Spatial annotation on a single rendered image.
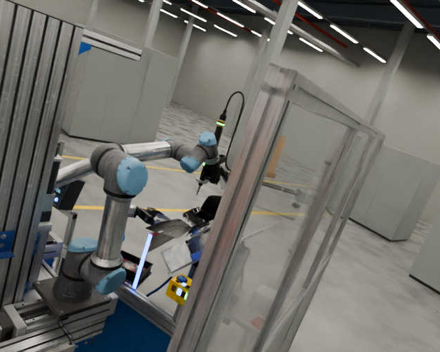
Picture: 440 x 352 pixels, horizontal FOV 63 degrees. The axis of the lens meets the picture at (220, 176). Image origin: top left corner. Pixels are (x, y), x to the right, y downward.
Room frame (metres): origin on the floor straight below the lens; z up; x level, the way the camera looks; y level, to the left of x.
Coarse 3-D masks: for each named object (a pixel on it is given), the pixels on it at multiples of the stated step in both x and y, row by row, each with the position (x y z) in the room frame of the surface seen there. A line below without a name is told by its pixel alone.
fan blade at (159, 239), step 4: (156, 236) 2.10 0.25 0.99; (160, 236) 2.08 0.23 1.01; (164, 236) 2.07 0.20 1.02; (168, 236) 2.06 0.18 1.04; (152, 240) 2.08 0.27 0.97; (156, 240) 2.06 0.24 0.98; (160, 240) 2.05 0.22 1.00; (164, 240) 2.04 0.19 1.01; (168, 240) 2.03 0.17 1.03; (152, 244) 2.04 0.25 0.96; (156, 244) 2.03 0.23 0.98; (160, 244) 2.02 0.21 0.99; (152, 248) 2.01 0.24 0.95
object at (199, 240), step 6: (210, 228) 2.04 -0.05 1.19; (198, 234) 2.01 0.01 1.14; (204, 234) 1.98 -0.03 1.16; (192, 240) 1.98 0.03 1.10; (198, 240) 1.95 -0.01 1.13; (204, 240) 1.96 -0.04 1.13; (192, 246) 1.97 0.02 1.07; (198, 246) 1.94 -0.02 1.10; (204, 246) 1.94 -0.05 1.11; (192, 252) 1.96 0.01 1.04
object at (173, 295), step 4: (176, 276) 1.59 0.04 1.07; (184, 276) 1.61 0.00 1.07; (172, 280) 1.54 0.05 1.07; (188, 280) 1.59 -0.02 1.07; (172, 284) 1.54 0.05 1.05; (176, 284) 1.53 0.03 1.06; (180, 284) 1.53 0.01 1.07; (188, 284) 1.55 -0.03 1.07; (168, 288) 1.54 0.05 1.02; (176, 288) 1.53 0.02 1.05; (180, 288) 1.52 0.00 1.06; (184, 288) 1.51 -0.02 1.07; (168, 292) 1.54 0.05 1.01; (172, 292) 1.53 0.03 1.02; (176, 292) 1.52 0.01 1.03; (168, 296) 1.54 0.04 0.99; (172, 296) 1.53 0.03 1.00; (176, 296) 1.52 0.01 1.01; (180, 296) 1.51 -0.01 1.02; (176, 300) 1.52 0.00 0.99; (180, 300) 1.51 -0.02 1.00; (184, 300) 1.50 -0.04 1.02; (180, 304) 1.51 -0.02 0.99
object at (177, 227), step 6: (162, 222) 1.92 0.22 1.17; (168, 222) 1.92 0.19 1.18; (174, 222) 1.93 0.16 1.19; (180, 222) 1.96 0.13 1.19; (150, 228) 1.83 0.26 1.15; (156, 228) 1.83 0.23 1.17; (162, 228) 1.83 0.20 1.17; (168, 228) 1.84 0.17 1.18; (174, 228) 1.86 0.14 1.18; (180, 228) 1.89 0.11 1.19; (186, 228) 1.92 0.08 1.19; (168, 234) 1.77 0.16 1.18; (174, 234) 1.79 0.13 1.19; (180, 234) 1.82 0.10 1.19
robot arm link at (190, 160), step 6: (180, 150) 1.51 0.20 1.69; (186, 150) 1.51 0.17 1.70; (192, 150) 1.51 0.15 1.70; (198, 150) 1.51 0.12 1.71; (204, 150) 1.51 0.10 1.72; (180, 156) 1.50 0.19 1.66; (186, 156) 1.48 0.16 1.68; (192, 156) 1.48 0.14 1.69; (198, 156) 1.49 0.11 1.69; (204, 156) 1.51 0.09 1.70; (180, 162) 1.48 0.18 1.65; (186, 162) 1.46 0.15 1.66; (192, 162) 1.47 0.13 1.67; (198, 162) 1.48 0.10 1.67; (186, 168) 1.48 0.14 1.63; (192, 168) 1.46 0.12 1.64
